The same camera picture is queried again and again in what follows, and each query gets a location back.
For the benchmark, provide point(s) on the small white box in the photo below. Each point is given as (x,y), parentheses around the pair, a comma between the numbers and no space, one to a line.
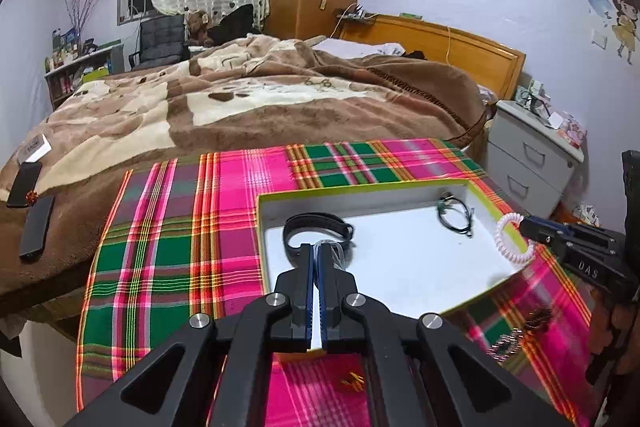
(35,149)

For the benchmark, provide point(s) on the pink green plaid cloth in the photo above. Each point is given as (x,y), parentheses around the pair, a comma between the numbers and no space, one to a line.
(165,257)

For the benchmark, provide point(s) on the black phone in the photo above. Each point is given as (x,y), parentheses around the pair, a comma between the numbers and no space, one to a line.
(22,182)

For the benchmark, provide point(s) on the white box with green rim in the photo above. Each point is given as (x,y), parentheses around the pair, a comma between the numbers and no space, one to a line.
(400,257)

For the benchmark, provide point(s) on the black wristband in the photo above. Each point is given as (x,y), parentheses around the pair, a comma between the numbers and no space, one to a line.
(320,221)

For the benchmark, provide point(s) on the orange bag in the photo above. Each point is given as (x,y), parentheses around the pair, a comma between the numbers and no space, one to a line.
(585,213)

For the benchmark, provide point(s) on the pink box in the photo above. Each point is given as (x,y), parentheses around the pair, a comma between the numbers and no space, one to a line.
(572,129)

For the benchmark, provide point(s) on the black bag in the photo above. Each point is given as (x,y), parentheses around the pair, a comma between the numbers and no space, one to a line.
(237,22)

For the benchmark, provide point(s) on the power strip with chargers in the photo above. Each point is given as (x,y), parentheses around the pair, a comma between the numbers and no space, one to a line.
(355,14)

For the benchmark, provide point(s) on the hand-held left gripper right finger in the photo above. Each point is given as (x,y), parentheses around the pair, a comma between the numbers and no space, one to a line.
(325,277)

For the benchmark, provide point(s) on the gold hair clip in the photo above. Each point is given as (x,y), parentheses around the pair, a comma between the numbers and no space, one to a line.
(353,379)

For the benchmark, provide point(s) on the white pillow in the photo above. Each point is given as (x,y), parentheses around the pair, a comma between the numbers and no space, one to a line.
(345,47)

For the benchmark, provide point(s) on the black chair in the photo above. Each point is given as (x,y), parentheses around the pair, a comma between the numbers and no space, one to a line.
(160,37)

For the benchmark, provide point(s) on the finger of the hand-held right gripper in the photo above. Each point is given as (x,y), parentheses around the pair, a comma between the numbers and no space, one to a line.
(582,249)
(542,228)

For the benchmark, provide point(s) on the grey nightstand with drawers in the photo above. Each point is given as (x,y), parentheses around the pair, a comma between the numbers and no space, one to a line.
(525,157)

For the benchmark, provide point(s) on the dry branch decoration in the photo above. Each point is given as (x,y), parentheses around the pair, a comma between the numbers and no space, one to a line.
(80,14)

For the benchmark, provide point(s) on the white bookshelf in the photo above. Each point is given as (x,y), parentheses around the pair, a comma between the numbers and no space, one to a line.
(65,82)

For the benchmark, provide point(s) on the cartoon children wall sticker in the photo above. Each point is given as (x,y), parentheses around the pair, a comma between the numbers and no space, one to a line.
(625,17)

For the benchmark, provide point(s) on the brown patterned blanket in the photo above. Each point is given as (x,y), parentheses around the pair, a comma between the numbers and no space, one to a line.
(250,117)

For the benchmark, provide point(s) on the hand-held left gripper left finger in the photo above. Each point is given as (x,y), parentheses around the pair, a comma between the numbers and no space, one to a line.
(311,277)

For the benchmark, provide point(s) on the black remote control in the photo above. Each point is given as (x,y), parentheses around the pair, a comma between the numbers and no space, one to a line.
(37,229)

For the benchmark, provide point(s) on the wooden bed headboard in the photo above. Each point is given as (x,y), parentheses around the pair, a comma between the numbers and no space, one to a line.
(450,42)

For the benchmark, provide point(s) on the eyeglasses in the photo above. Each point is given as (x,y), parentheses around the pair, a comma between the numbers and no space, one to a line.
(530,99)

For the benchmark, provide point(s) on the brown teddy bear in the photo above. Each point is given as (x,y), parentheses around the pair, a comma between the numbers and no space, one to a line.
(198,27)

